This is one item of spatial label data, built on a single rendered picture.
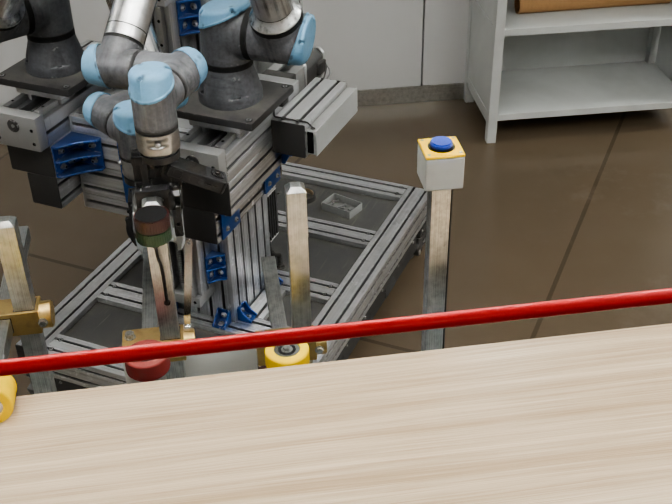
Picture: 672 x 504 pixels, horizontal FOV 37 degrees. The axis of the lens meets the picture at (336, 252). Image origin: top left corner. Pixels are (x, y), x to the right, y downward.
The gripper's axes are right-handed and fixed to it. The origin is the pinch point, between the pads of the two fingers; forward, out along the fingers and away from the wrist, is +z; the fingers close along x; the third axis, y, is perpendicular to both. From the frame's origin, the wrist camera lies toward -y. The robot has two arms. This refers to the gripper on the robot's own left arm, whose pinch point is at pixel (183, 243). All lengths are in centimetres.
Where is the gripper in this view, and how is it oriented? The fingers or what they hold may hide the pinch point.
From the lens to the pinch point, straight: 189.5
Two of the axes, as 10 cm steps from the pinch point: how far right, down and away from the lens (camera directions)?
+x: 1.5, 5.5, -8.2
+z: 0.2, 8.3, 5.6
